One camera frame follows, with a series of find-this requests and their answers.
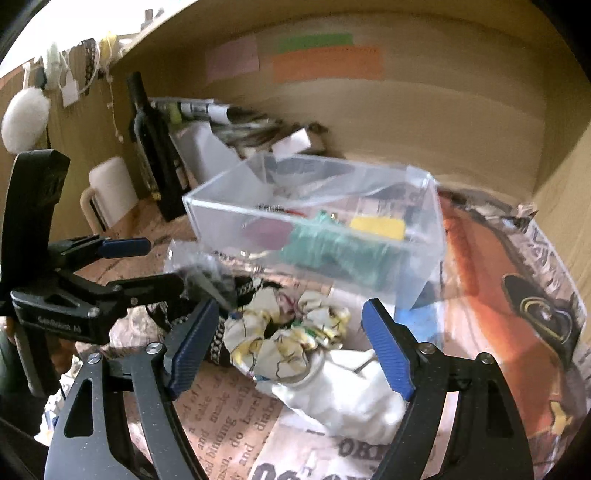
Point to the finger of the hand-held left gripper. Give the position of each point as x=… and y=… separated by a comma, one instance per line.
x=152, y=287
x=124, y=247

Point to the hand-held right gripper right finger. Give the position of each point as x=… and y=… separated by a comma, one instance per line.
x=388, y=350

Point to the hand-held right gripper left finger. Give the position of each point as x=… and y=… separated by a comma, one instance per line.
x=187, y=355

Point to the clear plastic bag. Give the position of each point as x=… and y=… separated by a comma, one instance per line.
x=196, y=265

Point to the floral white yellow scrunchie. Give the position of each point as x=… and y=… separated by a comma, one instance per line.
x=277, y=334

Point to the clear acrylic box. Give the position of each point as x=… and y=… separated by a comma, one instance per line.
x=323, y=203

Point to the black white patterned hair band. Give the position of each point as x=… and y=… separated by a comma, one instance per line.
x=219, y=341

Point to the blue cloth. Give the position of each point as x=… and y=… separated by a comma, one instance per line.
x=422, y=325

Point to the white cloth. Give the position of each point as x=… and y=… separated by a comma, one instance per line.
x=351, y=397

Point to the white mug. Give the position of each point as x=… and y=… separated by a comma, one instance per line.
x=113, y=189

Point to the dark wine bottle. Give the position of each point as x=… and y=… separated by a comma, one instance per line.
x=154, y=152

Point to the green scrunchie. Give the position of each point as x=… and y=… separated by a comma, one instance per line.
x=332, y=251

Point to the yellow sponge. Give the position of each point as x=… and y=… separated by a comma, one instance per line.
x=377, y=228

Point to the dark red pouch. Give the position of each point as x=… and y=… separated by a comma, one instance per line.
x=268, y=235

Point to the printed newspaper table cover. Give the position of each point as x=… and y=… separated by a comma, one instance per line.
x=485, y=263

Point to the bundle of marker pens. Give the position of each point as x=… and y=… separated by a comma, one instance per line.
x=203, y=110

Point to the white fluffy pompom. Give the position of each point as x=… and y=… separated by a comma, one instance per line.
x=25, y=121

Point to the white hanging tag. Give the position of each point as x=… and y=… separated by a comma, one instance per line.
x=70, y=92

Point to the patterned hanging headband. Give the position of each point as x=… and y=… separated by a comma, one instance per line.
x=88, y=64

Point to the small white block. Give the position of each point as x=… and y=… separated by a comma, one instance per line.
x=291, y=143

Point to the pink sticky note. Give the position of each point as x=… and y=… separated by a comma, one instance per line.
x=233, y=60

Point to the orange sticky note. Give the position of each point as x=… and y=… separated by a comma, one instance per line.
x=328, y=64

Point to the green sticky note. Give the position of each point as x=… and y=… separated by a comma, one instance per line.
x=314, y=42

